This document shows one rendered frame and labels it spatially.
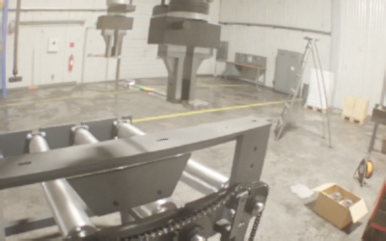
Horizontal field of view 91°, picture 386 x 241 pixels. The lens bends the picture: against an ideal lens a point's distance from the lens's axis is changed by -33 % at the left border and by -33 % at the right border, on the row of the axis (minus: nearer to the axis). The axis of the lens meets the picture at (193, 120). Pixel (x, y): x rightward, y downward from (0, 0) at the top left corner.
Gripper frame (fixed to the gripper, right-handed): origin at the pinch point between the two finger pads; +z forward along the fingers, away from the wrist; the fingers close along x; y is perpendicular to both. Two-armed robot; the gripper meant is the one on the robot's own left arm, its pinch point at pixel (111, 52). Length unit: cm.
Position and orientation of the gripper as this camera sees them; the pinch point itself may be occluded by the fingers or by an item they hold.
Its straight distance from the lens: 90.9
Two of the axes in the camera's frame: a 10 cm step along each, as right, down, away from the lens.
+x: -6.6, 1.4, -7.4
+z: -0.9, 9.6, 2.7
